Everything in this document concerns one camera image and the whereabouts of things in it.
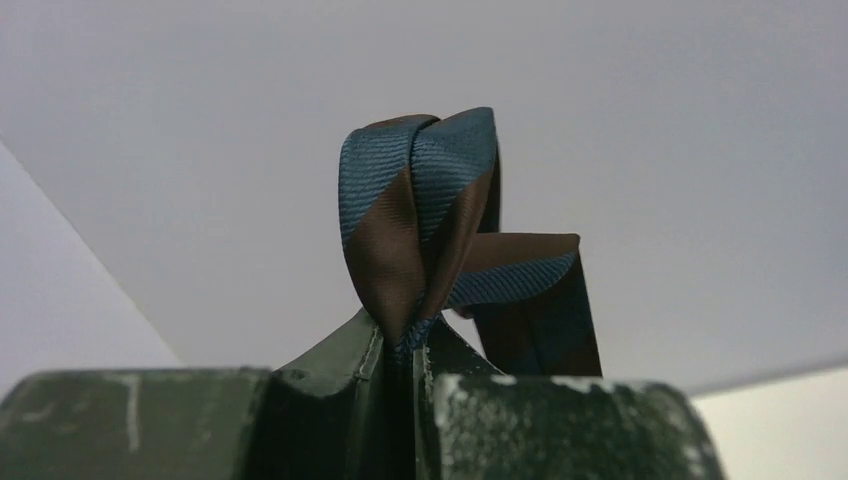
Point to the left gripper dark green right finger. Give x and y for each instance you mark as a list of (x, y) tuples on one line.
[(476, 422)]

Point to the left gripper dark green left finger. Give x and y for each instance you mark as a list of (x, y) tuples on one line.
[(310, 419)]

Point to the blue brown striped tie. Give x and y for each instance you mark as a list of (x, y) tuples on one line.
[(419, 202)]

